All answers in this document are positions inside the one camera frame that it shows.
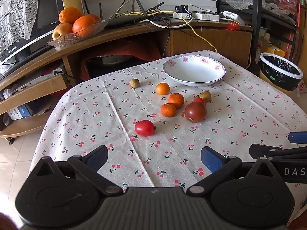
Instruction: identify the wooden television cabinet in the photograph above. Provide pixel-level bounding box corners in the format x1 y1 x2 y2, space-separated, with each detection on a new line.
0 20 253 138

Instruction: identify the white lace cloth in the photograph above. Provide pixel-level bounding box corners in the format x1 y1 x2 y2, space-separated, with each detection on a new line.
0 0 42 53

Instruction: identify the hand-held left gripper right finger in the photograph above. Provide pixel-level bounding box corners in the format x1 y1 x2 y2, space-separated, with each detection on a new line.
187 146 287 196

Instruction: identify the black television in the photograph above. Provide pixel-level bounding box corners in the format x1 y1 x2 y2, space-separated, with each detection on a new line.
0 0 65 77

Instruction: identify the yellow bin with black liner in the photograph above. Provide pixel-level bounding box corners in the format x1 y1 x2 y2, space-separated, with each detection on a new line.
259 52 304 92

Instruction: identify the black metal shelf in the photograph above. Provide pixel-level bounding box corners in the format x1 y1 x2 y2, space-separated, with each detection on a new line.
217 0 307 70

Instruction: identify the black router with antennas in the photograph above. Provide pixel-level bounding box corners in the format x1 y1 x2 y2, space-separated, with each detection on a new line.
83 0 173 28

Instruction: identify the dark purple tomato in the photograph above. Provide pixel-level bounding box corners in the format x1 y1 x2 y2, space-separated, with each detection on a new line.
184 102 207 123

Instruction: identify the large orange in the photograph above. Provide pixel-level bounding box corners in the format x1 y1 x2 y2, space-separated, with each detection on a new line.
59 7 83 25
72 15 97 37

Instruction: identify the yellow box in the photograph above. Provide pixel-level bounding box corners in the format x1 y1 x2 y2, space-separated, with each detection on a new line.
267 45 286 58

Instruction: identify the blue and white box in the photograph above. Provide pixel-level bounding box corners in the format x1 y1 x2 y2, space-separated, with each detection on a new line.
7 104 34 121

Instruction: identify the small mandarin orange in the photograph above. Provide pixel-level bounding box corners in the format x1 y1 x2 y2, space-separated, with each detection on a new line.
168 93 185 109
156 82 170 95
160 103 177 117

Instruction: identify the yellowish longan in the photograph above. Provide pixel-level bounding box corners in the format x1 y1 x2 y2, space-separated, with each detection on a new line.
199 90 212 102

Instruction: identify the pink plastic bag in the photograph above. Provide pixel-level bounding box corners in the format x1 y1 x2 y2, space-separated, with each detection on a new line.
273 0 298 14

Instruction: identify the glass fruit bowl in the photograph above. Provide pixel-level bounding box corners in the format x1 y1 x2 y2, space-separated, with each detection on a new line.
47 20 108 48

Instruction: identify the white floral rimmed plate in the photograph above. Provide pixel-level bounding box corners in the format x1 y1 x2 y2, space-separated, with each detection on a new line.
163 55 226 87

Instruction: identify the silver set-top box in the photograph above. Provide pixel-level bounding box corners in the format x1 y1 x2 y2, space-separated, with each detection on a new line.
11 68 67 95

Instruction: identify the red plastic bag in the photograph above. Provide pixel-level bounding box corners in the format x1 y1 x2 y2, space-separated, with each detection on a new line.
80 38 162 82

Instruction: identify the white modem box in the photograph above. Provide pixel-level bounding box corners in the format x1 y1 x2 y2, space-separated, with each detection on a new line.
192 12 220 22

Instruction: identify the yellow cable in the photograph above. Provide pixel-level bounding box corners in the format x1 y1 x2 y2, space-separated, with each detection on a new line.
109 10 218 52

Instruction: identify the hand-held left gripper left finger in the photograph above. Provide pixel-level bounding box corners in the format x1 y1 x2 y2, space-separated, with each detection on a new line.
29 145 123 196

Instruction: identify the cherry print tablecloth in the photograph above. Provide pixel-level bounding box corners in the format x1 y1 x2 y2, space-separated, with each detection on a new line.
29 50 307 230

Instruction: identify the white cable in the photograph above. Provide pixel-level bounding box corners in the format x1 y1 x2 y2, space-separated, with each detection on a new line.
137 17 195 28

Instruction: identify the white power strip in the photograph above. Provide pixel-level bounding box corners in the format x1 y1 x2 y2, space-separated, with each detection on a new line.
173 12 195 20

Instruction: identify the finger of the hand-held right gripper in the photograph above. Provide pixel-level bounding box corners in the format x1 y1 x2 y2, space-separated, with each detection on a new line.
249 144 307 161
288 131 307 147

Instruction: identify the bubble wrap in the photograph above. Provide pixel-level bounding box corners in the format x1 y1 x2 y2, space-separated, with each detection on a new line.
219 0 266 10

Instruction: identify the small white device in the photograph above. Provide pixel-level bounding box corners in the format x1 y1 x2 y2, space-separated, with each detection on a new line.
219 10 246 27

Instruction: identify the yellowish apple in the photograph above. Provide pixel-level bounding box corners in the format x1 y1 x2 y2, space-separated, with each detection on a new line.
52 23 73 41

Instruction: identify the oval red tomato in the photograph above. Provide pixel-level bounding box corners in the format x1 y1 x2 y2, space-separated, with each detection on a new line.
134 120 156 137

